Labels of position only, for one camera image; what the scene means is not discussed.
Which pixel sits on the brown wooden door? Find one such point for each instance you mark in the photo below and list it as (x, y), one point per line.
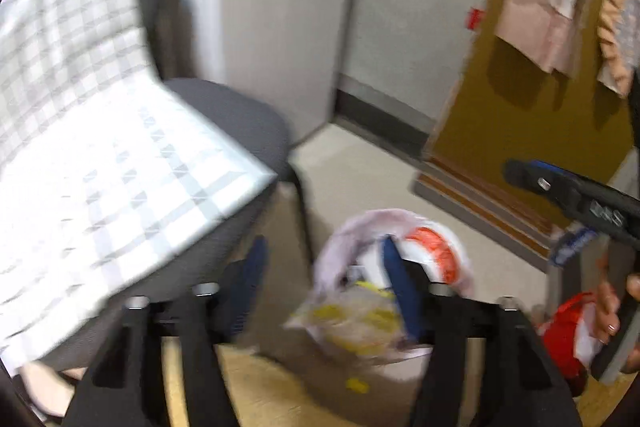
(506, 107)

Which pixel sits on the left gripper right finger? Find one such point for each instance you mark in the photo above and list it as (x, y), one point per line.
(437, 316)

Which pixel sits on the white black checkered cloth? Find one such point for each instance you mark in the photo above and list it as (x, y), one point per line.
(90, 131)

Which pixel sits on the pink lined trash bin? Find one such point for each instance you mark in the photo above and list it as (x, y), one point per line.
(336, 265)

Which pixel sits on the yellow clear snack wrapper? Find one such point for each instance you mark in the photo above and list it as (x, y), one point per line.
(358, 322)

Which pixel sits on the red white paper bowl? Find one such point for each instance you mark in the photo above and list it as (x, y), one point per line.
(441, 260)

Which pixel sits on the dark grey office chair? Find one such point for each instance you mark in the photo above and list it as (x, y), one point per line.
(225, 156)

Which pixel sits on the person right hand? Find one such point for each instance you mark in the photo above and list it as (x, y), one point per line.
(616, 327)

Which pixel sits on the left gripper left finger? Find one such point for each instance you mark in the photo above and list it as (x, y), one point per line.
(209, 315)

